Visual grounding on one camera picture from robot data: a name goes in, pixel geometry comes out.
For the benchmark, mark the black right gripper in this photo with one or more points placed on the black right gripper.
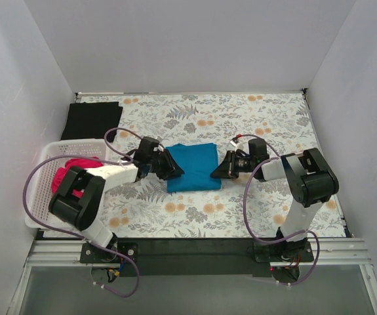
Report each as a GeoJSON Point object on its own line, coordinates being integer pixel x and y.
{"type": "Point", "coordinates": [231, 165]}

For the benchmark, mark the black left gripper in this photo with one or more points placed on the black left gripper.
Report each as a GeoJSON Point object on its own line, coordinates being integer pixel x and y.
{"type": "Point", "coordinates": [165, 164]}

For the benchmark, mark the blue t shirt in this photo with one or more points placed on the blue t shirt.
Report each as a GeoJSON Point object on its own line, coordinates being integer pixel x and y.
{"type": "Point", "coordinates": [197, 162]}

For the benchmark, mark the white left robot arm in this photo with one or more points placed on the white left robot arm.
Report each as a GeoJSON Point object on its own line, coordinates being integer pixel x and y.
{"type": "Point", "coordinates": [80, 194]}

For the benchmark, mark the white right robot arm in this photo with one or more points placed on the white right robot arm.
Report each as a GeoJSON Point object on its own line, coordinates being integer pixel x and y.
{"type": "Point", "coordinates": [311, 182]}

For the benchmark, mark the folded black t shirt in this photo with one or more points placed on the folded black t shirt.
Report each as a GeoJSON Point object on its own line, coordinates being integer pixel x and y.
{"type": "Point", "coordinates": [91, 120]}

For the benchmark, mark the crumpled pink t shirt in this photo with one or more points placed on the crumpled pink t shirt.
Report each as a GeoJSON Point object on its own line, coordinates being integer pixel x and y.
{"type": "Point", "coordinates": [79, 162]}

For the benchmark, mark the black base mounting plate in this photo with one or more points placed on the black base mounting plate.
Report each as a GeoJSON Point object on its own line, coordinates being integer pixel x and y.
{"type": "Point", "coordinates": [212, 256]}

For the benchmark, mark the white plastic laundry basket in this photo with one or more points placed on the white plastic laundry basket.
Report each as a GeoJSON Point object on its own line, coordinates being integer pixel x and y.
{"type": "Point", "coordinates": [39, 193]}

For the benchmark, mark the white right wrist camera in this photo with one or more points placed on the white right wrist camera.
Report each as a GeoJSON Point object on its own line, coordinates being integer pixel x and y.
{"type": "Point", "coordinates": [235, 142]}

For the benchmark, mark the aluminium frame rail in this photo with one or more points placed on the aluminium frame rail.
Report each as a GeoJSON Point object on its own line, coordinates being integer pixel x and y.
{"type": "Point", "coordinates": [340, 251]}

